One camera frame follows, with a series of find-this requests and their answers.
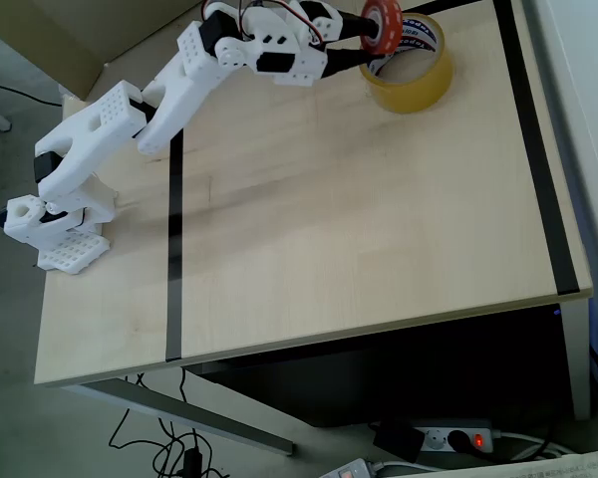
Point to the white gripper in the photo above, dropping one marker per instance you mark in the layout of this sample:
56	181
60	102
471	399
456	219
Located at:
315	64

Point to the red tape roll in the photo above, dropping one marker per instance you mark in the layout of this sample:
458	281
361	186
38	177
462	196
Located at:
389	25

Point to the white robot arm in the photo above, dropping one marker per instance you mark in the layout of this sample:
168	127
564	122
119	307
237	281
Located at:
179	94

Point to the yellow tape roll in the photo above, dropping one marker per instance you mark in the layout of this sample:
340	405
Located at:
418	97

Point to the black tape strip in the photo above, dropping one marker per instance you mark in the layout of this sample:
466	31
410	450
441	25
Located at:
538	159
174	249
448	5

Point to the brown cardboard box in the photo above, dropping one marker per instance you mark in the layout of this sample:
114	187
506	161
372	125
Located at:
80	40

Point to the grey table leg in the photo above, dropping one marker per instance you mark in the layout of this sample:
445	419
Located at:
578	358

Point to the grey table foot bar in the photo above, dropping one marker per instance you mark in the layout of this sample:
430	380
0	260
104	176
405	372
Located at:
204	413

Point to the black power adapter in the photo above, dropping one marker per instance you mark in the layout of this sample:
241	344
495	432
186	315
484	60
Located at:
396	440

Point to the white power strip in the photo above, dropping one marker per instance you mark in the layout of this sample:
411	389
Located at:
349	470
436	440

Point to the black power plug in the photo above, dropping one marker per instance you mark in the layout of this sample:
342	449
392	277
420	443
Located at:
458	440

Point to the small black adapter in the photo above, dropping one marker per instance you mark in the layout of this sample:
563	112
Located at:
193	460

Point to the printed paper sheet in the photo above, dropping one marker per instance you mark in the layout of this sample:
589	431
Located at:
528	468

